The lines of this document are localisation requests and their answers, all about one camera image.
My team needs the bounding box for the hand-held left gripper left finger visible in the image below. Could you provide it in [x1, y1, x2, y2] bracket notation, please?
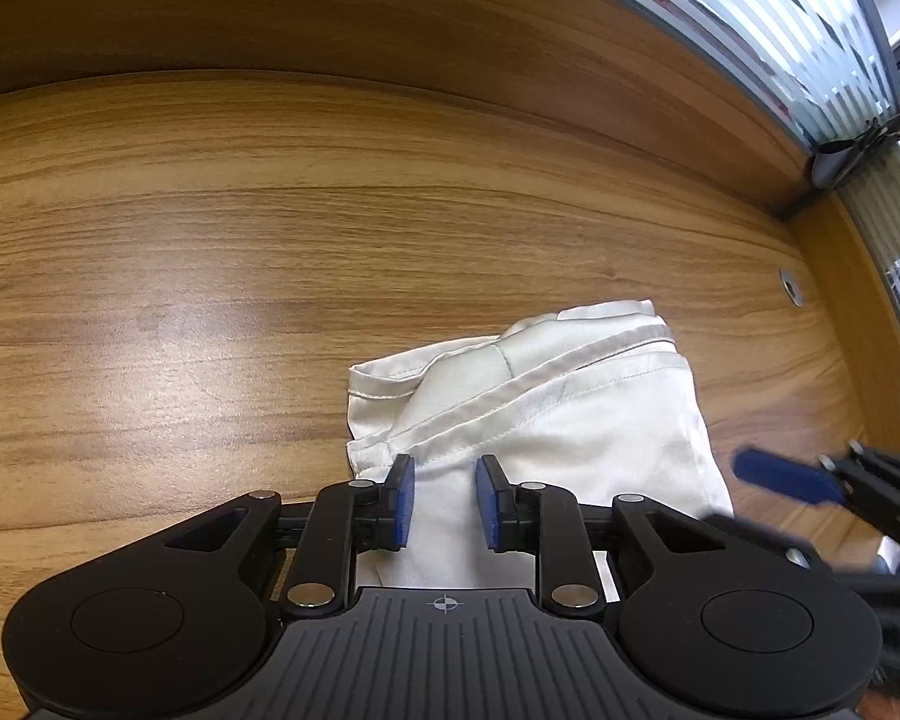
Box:
[165, 454, 416, 611]

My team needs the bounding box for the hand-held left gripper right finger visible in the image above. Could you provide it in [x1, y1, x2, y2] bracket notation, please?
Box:
[475, 454, 721, 612]

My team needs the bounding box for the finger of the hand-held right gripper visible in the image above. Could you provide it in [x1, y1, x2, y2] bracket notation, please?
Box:
[701, 514, 830, 572]
[731, 444, 900, 563]

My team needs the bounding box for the white shirt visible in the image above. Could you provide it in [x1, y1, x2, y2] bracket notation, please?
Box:
[345, 300, 736, 590]

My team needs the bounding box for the grey corner holder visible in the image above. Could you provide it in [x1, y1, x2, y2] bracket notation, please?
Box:
[810, 137, 865, 190]

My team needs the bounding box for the frosted striped glass partition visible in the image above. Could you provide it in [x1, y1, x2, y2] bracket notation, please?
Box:
[0, 0, 900, 391]

